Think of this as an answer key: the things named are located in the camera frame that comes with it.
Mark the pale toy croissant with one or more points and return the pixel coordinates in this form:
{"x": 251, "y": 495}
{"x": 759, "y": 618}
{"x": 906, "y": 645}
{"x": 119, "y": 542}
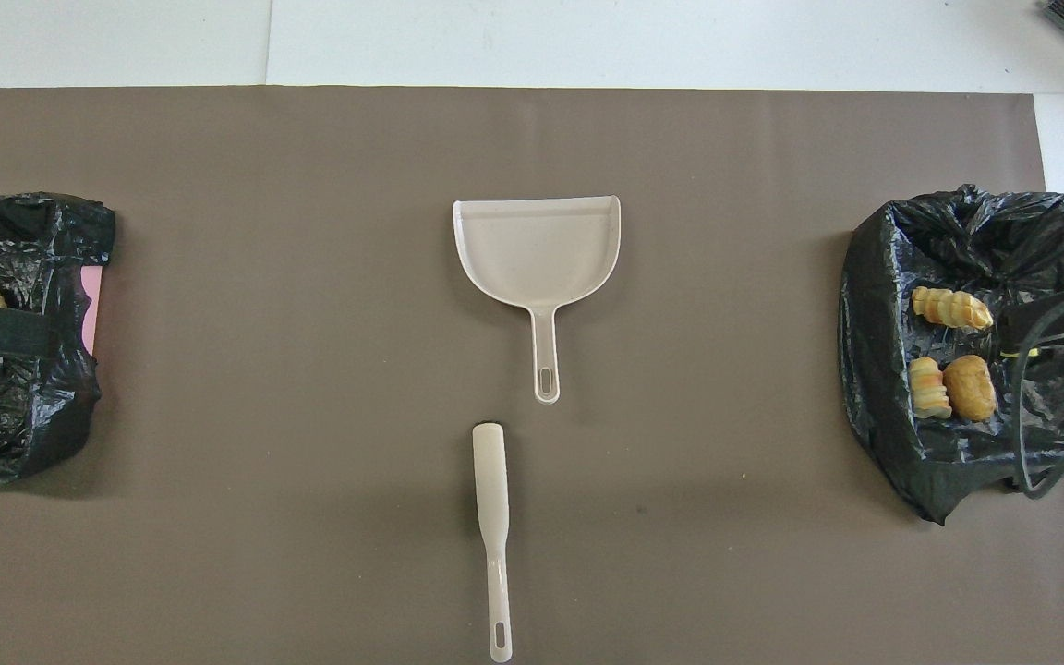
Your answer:
{"x": 928, "y": 388}
{"x": 949, "y": 308}

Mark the brown toy bread roll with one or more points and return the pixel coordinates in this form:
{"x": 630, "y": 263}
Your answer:
{"x": 970, "y": 388}

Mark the beige hand brush black bristles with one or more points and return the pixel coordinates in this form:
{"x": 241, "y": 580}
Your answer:
{"x": 490, "y": 480}

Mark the beige plastic dustpan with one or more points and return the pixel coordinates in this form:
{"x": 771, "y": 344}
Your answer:
{"x": 537, "y": 249}

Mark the pink bin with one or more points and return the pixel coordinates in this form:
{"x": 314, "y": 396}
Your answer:
{"x": 91, "y": 305}

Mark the low black trash bag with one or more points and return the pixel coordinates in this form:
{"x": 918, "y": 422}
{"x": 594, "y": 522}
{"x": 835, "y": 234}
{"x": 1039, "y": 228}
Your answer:
{"x": 24, "y": 425}

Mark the tall black bag-lined bin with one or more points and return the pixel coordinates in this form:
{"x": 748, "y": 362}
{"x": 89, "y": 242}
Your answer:
{"x": 883, "y": 369}

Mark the brown paper table mat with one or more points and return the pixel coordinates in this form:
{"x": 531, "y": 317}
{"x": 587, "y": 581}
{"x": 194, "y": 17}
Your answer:
{"x": 310, "y": 554}

